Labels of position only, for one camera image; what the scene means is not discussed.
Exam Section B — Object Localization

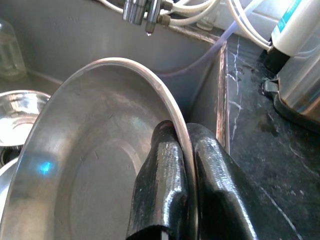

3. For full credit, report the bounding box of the steel knife block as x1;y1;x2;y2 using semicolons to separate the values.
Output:
261;49;320;133

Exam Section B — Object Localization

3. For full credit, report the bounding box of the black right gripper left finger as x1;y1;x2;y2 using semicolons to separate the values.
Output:
126;119;190;240

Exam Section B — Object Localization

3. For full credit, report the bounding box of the clear thin tube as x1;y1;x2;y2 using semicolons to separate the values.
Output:
156;4;253;77

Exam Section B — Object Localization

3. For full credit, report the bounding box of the small steel bowl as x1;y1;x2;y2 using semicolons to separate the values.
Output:
0;89;52;148

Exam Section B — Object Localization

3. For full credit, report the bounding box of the chrome flexible faucet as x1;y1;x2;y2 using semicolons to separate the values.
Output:
122;0;173;37

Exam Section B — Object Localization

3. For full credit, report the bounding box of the white water filter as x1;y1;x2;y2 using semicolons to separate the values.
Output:
262;0;320;73

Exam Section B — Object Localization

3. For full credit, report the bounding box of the steel plate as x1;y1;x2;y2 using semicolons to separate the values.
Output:
0;57;201;240

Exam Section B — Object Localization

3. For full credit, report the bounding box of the stainless steel sink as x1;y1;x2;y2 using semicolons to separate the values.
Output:
0;0;232;176

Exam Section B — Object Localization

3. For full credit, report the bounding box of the clear plastic bottle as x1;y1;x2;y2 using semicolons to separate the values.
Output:
0;18;28;81

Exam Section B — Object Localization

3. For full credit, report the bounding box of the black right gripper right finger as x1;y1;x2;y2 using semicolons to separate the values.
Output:
186;122;305;240

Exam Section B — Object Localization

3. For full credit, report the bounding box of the white water hose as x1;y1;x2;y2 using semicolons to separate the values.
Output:
98;0;221;27
226;0;274;51

